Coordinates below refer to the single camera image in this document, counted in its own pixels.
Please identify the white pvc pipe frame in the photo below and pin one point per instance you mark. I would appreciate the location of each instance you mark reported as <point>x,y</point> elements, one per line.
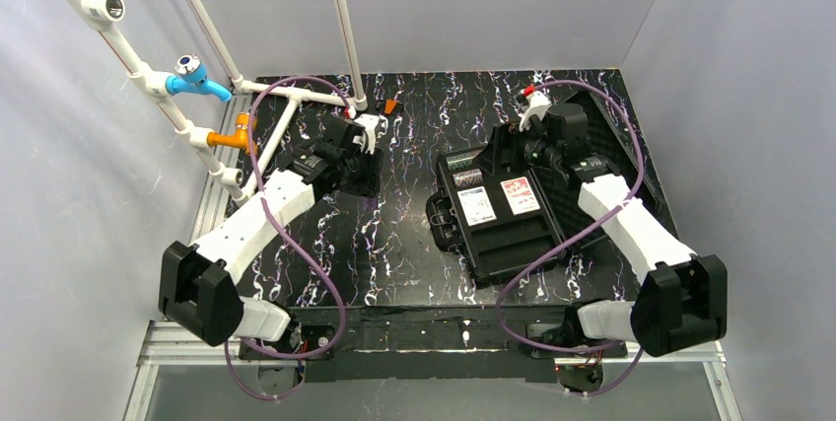
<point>103,16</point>

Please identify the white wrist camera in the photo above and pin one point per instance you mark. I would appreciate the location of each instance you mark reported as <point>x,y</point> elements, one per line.
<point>534,104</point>
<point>367,140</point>

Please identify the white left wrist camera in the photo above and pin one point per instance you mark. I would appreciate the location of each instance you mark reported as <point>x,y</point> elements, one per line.
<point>367,140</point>

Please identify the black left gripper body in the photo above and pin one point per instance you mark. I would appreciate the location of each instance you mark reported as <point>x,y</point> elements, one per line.
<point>361,174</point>

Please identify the orange plastic faucet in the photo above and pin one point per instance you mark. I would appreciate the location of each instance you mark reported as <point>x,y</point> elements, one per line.
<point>238,138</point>

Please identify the black poker set case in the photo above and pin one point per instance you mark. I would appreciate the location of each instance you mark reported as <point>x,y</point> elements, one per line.
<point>496,252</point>

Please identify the blue plastic faucet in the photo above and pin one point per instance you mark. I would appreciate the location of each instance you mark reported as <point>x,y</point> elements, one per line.
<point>191,77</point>

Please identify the blue playing card deck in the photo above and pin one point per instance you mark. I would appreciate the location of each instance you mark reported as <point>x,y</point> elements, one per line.
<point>476,206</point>

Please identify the red playing card deck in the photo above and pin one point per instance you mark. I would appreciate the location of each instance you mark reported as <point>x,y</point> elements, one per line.
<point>520,195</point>

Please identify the aluminium rail frame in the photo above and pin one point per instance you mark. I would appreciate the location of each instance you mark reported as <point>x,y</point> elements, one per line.
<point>423,341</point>

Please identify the small orange black clip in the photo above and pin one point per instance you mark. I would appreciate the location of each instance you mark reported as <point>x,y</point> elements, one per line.
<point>389,107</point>

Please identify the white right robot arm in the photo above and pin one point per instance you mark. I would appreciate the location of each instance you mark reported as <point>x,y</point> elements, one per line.
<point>683,299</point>

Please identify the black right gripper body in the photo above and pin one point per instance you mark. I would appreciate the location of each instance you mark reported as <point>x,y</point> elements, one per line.
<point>531,149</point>

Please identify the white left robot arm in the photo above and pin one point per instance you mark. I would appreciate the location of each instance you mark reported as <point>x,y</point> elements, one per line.
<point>198,283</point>

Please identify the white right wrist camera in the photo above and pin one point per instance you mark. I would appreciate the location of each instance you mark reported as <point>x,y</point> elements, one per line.
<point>534,104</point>

